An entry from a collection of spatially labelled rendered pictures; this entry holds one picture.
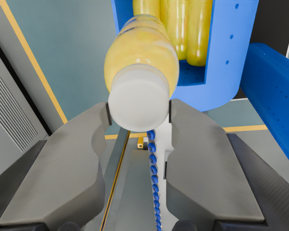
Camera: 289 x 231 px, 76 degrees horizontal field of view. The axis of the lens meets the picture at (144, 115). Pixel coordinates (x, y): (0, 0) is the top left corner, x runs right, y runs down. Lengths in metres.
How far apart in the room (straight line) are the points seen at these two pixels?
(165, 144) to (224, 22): 0.62
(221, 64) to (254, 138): 1.90
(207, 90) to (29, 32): 1.74
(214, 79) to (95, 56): 1.45
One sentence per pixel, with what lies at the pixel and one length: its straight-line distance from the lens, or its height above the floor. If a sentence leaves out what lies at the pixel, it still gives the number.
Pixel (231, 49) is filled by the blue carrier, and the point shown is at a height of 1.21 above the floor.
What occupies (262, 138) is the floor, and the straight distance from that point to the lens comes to 2.26.
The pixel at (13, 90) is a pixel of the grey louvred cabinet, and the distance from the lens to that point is 2.11.
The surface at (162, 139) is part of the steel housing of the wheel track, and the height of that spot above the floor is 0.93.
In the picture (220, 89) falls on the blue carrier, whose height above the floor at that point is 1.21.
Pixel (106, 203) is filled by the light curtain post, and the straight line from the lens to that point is 0.92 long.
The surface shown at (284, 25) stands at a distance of 1.59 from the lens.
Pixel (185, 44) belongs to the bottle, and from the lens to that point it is 0.47.
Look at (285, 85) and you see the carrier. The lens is 1.01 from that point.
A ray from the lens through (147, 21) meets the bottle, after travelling 0.21.
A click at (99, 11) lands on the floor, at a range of 1.64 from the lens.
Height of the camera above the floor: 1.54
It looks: 54 degrees down
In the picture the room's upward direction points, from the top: 169 degrees counter-clockwise
